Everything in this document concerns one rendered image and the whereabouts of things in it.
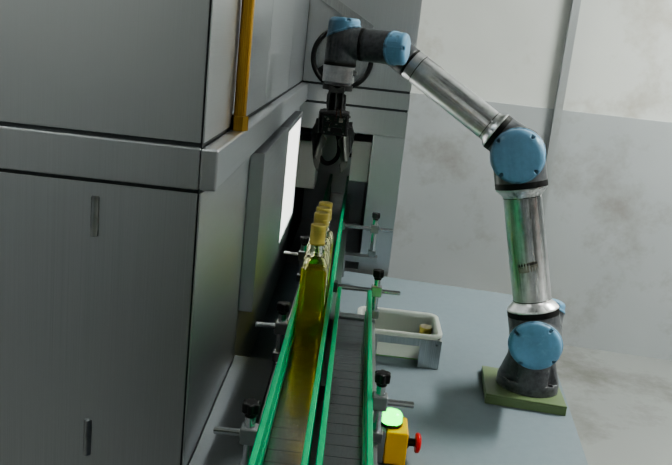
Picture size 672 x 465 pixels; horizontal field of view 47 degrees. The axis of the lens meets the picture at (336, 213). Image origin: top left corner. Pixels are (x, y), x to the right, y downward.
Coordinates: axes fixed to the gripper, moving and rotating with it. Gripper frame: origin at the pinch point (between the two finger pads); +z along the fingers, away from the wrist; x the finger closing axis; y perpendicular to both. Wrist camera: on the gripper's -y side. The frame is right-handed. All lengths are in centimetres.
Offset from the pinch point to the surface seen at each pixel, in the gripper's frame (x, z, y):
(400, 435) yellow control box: 21, 43, 48
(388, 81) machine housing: 14, -17, -82
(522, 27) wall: 84, -45, -232
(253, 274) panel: -12.3, 18.9, 33.0
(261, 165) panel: -12.5, -4.2, 32.9
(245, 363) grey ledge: -12, 37, 37
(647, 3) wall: 144, -63, -227
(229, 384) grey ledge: -13, 37, 47
